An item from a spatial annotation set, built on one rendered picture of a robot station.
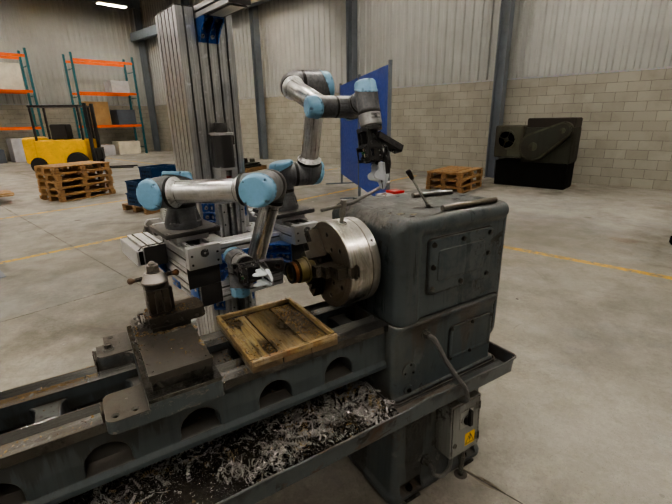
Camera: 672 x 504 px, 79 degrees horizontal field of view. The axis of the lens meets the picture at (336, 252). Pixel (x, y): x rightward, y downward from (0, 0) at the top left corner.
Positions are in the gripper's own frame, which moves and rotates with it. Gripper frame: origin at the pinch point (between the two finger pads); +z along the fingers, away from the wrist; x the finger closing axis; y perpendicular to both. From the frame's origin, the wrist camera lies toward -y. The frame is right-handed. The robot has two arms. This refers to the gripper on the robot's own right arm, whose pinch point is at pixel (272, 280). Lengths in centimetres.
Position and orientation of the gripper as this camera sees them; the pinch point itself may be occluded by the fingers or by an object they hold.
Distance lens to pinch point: 135.6
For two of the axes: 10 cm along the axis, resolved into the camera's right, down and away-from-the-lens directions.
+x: -0.4, -9.5, -3.1
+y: -8.5, 2.0, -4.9
